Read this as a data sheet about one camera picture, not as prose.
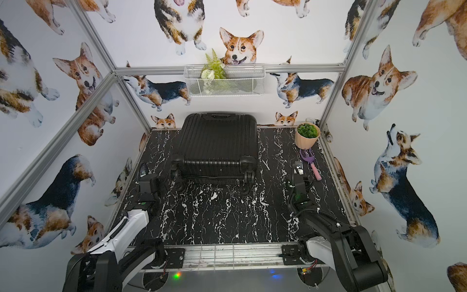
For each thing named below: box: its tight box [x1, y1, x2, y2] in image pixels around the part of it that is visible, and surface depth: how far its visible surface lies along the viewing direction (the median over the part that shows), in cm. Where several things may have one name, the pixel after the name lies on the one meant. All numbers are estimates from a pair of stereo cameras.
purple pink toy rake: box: [299, 148, 323, 181], surface depth 108 cm
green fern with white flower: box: [200, 48, 227, 95], surface depth 85 cm
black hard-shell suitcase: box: [170, 112, 258, 192], surface depth 89 cm
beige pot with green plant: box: [294, 121, 321, 150], surface depth 107 cm
